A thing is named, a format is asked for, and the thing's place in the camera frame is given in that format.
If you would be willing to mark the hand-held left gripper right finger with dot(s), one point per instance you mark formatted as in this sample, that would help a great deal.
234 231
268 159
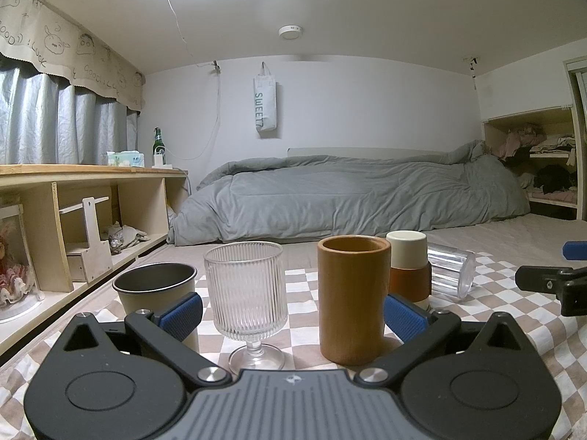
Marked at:
406 320

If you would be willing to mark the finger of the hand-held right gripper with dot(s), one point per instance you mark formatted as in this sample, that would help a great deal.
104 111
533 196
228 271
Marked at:
575 250
550 279

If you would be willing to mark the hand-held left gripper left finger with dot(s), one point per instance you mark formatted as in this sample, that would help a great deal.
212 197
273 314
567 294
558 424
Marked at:
179 315

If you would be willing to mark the clear plastic cup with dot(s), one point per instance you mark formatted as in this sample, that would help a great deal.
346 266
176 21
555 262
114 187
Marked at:
447 268

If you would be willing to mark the grey metal cup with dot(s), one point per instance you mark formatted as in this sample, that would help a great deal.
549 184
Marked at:
151 284

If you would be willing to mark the brown wooden cup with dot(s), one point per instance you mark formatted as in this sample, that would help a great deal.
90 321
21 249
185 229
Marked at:
351 302

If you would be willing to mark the white and brown cup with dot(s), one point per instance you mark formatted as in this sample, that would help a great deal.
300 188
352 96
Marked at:
406 247

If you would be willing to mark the checkered cloth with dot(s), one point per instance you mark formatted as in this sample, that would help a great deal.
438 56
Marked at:
495 284

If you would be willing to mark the ribbed glass goblet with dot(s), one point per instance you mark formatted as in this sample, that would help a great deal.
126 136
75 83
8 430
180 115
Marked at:
245 293

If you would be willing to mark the black clothes pile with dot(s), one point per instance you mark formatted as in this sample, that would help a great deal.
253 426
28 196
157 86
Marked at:
555 178

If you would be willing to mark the crumpled pale cloth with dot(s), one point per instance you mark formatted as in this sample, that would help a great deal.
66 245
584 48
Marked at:
128 236

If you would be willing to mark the beige folded clothes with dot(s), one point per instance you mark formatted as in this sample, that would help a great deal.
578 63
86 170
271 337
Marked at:
552 143

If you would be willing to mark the white wooden rack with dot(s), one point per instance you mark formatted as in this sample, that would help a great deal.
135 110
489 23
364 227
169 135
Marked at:
94 243

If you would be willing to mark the pink clothes pile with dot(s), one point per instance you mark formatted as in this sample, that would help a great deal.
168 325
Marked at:
518 140

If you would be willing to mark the grey duvet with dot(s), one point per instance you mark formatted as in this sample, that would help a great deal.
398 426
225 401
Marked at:
344 197

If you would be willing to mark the wooden closet shelf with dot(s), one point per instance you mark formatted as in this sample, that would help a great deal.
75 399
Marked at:
495 133

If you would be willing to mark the white charger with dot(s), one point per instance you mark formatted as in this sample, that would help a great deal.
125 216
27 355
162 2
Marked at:
160 162

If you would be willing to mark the tissue box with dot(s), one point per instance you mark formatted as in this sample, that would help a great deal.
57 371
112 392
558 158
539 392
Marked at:
124 159

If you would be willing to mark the green glass bottle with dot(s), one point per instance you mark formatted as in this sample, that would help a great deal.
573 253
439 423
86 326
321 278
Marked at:
158 144

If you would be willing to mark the doll in clear case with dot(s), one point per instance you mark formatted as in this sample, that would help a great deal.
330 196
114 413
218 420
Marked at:
11 261

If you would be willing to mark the wooden shelf unit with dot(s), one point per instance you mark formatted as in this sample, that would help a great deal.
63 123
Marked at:
36 206

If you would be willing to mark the white hanging bag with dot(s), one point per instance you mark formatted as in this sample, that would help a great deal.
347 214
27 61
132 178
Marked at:
265 105

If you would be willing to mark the grey curtain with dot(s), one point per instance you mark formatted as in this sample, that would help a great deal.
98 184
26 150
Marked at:
41 119

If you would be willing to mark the printed beige valance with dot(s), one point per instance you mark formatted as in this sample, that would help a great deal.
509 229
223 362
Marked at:
59 46

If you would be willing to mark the round white ceiling detector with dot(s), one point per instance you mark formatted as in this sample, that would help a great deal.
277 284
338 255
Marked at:
290 31

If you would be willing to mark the white door frame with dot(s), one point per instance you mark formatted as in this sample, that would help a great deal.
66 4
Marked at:
578 137

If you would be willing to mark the wall hook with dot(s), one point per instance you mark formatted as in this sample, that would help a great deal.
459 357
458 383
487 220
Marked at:
215 67

